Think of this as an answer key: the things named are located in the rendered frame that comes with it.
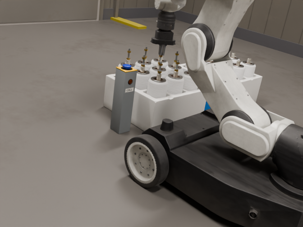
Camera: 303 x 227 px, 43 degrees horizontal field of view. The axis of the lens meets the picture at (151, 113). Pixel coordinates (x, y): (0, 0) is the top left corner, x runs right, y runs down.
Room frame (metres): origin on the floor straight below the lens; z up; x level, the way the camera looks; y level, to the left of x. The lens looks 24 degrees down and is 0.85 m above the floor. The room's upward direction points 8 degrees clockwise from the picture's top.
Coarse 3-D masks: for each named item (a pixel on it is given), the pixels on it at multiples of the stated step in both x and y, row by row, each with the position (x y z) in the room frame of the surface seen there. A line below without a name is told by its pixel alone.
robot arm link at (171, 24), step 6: (162, 24) 1.89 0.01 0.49; (168, 24) 1.89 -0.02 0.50; (156, 30) 1.92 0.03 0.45; (162, 30) 1.91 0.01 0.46; (168, 30) 1.91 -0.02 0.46; (156, 36) 1.90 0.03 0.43; (162, 36) 1.90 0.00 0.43; (168, 36) 1.91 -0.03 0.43; (156, 42) 1.89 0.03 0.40; (162, 42) 1.90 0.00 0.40; (168, 42) 1.91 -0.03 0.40; (174, 42) 1.93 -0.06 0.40
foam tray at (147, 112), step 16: (112, 80) 1.89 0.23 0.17; (112, 96) 1.88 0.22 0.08; (144, 96) 1.71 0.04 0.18; (176, 96) 1.76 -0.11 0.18; (192, 96) 1.84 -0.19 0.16; (144, 112) 1.70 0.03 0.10; (160, 112) 1.69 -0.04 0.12; (176, 112) 1.77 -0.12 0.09; (192, 112) 1.86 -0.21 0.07; (144, 128) 1.69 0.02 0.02
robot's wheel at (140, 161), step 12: (132, 144) 1.27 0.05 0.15; (144, 144) 1.23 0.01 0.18; (156, 144) 1.23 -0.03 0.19; (132, 156) 1.29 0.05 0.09; (144, 156) 1.25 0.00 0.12; (156, 156) 1.19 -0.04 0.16; (132, 168) 1.27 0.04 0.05; (144, 168) 1.25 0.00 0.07; (156, 168) 1.18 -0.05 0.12; (168, 168) 1.20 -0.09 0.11; (144, 180) 1.22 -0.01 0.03; (156, 180) 1.18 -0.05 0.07
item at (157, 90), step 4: (148, 80) 1.76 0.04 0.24; (148, 84) 1.75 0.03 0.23; (152, 84) 1.72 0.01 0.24; (156, 84) 1.72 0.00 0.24; (160, 84) 1.72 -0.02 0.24; (164, 84) 1.73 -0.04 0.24; (148, 88) 1.74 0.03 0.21; (152, 88) 1.72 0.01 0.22; (156, 88) 1.72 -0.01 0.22; (160, 88) 1.72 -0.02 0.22; (164, 88) 1.73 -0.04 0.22; (148, 92) 1.74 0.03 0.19; (152, 92) 1.72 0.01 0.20; (156, 92) 1.72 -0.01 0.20; (160, 92) 1.72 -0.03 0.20; (164, 92) 1.73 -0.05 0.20; (152, 96) 1.72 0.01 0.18; (156, 96) 1.72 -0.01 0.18; (160, 96) 1.72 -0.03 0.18; (164, 96) 1.74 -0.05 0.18
